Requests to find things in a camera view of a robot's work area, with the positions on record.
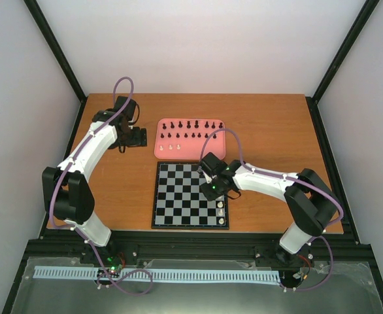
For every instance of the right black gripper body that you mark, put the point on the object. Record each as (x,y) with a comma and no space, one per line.
(215,192)

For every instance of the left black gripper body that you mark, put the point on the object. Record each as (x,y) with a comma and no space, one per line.
(130,140)

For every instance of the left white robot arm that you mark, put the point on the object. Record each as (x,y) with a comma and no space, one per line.
(66,190)

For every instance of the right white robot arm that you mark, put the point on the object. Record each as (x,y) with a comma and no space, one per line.
(311,203)

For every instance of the black white chessboard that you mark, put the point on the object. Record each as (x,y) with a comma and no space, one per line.
(178,203)

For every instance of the pink plastic tray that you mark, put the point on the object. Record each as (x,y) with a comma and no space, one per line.
(191,149)

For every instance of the light blue slotted cable duct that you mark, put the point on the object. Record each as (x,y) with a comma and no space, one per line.
(159,275)

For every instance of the black aluminium frame rail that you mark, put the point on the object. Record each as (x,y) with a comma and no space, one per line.
(136,247)

